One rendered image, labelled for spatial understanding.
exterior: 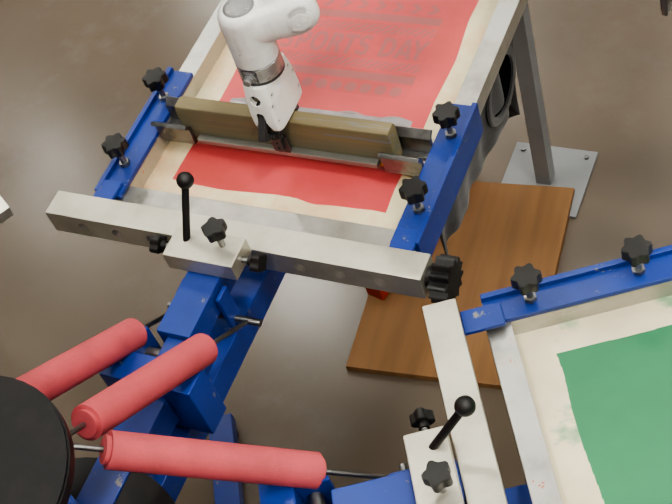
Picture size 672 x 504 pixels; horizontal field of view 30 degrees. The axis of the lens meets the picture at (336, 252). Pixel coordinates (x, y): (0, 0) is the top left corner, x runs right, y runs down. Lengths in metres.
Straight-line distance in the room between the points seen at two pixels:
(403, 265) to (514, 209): 1.38
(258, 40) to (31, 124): 2.11
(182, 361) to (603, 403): 0.59
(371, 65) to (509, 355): 0.71
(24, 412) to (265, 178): 0.77
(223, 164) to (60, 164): 1.65
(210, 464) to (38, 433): 0.23
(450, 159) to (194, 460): 0.69
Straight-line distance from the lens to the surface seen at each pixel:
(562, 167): 3.32
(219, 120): 2.18
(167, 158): 2.28
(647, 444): 1.77
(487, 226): 3.21
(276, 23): 1.94
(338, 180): 2.13
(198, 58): 2.39
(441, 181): 2.00
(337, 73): 2.31
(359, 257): 1.90
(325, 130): 2.08
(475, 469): 1.67
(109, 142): 2.20
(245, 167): 2.20
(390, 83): 2.26
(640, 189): 3.26
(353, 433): 2.96
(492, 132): 2.50
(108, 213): 2.12
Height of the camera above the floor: 2.51
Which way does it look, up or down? 50 degrees down
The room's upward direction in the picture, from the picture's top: 21 degrees counter-clockwise
